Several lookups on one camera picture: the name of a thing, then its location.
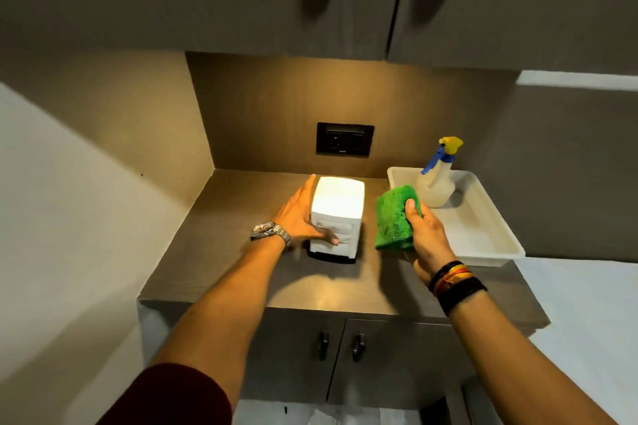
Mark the person's right hand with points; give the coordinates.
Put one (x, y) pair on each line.
(431, 245)

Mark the person's left hand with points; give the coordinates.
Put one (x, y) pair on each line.
(295, 220)

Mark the person's right thumb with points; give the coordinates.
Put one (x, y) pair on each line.
(413, 210)

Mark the person's left thumb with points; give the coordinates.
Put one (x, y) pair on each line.
(326, 236)

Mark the green microfiber cloth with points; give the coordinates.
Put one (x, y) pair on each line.
(391, 220)

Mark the white box appliance black base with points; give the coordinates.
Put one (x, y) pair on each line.
(339, 210)

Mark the person's left forearm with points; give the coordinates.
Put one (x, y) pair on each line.
(224, 310)

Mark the person's right forearm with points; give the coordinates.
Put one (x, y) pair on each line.
(518, 365)

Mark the clear spray bottle blue yellow nozzle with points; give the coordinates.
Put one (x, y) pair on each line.
(436, 185)

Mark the silver wristwatch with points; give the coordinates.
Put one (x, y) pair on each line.
(271, 232)

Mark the white plastic tray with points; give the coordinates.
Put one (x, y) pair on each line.
(478, 230)

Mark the black wristband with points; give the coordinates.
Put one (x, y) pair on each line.
(463, 296)

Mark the grey lower cabinet door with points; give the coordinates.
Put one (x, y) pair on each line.
(289, 360)
(398, 365)

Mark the maroon sleeve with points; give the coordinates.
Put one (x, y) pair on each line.
(169, 397)

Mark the black wall socket plate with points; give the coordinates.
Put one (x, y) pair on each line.
(345, 139)

